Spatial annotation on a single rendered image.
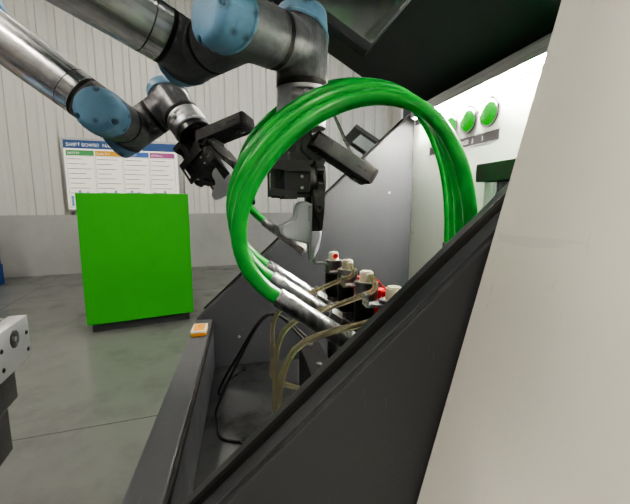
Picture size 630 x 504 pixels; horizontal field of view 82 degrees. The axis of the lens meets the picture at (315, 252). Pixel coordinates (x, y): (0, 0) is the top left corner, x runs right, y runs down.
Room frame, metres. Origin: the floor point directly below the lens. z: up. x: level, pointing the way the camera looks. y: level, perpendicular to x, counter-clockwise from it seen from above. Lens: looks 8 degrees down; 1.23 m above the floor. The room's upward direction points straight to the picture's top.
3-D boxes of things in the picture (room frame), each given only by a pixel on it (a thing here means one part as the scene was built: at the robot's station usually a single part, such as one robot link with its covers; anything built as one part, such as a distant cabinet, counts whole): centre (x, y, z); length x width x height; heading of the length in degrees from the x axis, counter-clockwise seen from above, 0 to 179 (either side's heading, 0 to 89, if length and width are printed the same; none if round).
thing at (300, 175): (0.56, 0.03, 1.29); 0.09 x 0.08 x 0.12; 101
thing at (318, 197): (0.54, 0.00, 1.23); 0.05 x 0.02 x 0.09; 11
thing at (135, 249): (3.80, 1.88, 0.65); 0.95 x 0.86 x 1.30; 117
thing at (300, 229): (0.55, 0.02, 1.18); 0.06 x 0.03 x 0.09; 101
